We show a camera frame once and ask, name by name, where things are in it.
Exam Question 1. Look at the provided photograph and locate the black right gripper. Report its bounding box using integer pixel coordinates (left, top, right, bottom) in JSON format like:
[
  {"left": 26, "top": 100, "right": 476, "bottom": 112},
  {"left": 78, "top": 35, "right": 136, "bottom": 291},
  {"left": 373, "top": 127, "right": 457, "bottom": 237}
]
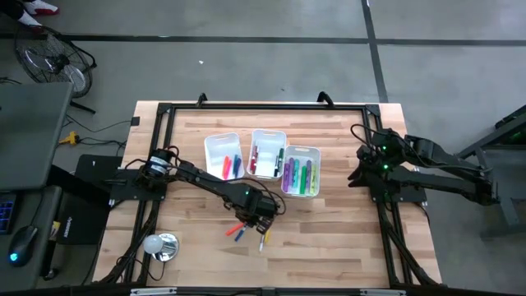
[{"left": 348, "top": 143, "right": 390, "bottom": 190}]

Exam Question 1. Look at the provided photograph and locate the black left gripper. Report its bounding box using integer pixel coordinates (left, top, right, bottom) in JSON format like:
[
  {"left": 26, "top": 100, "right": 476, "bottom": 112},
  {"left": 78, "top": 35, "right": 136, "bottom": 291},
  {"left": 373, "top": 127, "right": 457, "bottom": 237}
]
[{"left": 231, "top": 187, "right": 285, "bottom": 235}]

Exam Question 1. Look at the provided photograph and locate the green dry-erase marker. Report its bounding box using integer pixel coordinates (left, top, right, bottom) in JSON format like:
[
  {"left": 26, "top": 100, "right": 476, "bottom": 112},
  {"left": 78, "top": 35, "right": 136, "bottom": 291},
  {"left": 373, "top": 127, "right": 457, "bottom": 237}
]
[{"left": 274, "top": 147, "right": 286, "bottom": 178}]

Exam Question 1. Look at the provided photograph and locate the white plastic bin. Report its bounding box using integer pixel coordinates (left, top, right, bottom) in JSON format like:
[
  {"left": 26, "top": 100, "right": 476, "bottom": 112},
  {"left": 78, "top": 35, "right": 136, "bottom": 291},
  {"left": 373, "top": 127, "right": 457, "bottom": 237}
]
[
  {"left": 203, "top": 132, "right": 246, "bottom": 182},
  {"left": 245, "top": 128, "right": 288, "bottom": 182},
  {"left": 280, "top": 145, "right": 322, "bottom": 199}
]

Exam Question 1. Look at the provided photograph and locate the silver clamp lamp with bulb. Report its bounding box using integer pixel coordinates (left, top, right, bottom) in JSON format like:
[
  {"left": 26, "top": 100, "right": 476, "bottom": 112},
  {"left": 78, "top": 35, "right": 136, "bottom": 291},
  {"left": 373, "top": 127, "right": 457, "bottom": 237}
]
[{"left": 142, "top": 232, "right": 181, "bottom": 264}]

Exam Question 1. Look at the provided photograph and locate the black side table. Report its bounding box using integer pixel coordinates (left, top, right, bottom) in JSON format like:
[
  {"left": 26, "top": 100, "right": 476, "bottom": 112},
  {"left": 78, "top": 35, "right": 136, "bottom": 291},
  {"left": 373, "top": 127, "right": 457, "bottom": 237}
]
[{"left": 451, "top": 104, "right": 526, "bottom": 239}]

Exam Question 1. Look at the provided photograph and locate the black box with lettering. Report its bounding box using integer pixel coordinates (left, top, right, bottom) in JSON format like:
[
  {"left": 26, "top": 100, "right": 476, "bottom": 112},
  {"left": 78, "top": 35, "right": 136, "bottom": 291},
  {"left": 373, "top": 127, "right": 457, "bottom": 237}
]
[{"left": 55, "top": 191, "right": 113, "bottom": 247}]

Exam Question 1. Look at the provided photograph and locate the yellow power plug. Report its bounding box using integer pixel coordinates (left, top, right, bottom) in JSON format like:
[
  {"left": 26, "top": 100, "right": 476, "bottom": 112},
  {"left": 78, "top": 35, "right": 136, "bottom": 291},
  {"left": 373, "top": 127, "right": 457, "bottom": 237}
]
[{"left": 58, "top": 131, "right": 81, "bottom": 146}]

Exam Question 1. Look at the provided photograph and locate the black computer mouse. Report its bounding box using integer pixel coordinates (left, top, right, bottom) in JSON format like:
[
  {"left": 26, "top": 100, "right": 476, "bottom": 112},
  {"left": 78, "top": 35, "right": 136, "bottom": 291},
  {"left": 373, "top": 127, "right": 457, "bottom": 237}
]
[{"left": 7, "top": 224, "right": 40, "bottom": 268}]

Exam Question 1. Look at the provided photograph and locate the grey flat panel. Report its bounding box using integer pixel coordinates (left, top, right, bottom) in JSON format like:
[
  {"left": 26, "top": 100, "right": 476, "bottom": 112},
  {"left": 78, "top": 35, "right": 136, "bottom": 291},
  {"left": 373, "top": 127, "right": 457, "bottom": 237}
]
[{"left": 0, "top": 81, "right": 74, "bottom": 191}]

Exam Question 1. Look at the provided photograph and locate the backlit keyboard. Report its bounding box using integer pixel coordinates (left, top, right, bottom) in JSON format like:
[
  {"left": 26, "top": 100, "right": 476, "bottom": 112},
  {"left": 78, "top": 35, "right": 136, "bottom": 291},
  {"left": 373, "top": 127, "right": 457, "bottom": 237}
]
[{"left": 0, "top": 192, "right": 18, "bottom": 236}]

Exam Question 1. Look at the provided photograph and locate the black floor fan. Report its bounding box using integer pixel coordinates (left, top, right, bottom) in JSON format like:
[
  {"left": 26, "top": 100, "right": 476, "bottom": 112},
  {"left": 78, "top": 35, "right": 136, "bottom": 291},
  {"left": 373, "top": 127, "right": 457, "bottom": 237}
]
[{"left": 13, "top": 24, "right": 99, "bottom": 115}]

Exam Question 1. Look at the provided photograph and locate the person's foot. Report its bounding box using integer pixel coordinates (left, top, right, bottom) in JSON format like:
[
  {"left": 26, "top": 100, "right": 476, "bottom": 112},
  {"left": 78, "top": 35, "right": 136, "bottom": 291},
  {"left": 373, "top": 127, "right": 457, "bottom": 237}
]
[
  {"left": 0, "top": 3, "right": 42, "bottom": 28},
  {"left": 22, "top": 0, "right": 60, "bottom": 16}
]

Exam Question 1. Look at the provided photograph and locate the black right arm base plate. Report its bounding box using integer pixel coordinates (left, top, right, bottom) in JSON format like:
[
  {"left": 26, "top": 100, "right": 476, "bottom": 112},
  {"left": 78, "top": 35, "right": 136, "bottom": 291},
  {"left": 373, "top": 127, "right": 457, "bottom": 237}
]
[{"left": 367, "top": 169, "right": 428, "bottom": 204}]

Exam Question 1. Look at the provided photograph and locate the black cable bundle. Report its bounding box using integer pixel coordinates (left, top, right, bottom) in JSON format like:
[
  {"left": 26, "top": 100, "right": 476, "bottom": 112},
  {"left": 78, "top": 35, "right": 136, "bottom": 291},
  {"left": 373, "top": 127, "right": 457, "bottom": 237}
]
[
  {"left": 98, "top": 201, "right": 165, "bottom": 284},
  {"left": 377, "top": 203, "right": 439, "bottom": 287}
]

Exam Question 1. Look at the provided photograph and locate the silver mount bar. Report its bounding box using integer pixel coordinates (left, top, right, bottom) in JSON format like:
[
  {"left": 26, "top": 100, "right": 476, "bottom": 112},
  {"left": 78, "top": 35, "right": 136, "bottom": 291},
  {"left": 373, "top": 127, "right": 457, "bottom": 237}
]
[
  {"left": 129, "top": 287, "right": 178, "bottom": 296},
  {"left": 359, "top": 288, "right": 408, "bottom": 296}
]

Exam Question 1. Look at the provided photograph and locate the black aluminium rig frame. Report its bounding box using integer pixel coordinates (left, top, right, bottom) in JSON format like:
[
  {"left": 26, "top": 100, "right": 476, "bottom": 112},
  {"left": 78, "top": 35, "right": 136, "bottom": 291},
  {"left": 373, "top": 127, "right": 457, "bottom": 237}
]
[{"left": 98, "top": 102, "right": 443, "bottom": 289}]

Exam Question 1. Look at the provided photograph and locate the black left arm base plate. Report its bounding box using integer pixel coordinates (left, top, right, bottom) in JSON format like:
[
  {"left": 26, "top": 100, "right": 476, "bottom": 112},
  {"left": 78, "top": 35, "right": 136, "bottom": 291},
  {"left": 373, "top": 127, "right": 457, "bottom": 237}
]
[{"left": 75, "top": 154, "right": 170, "bottom": 202}]

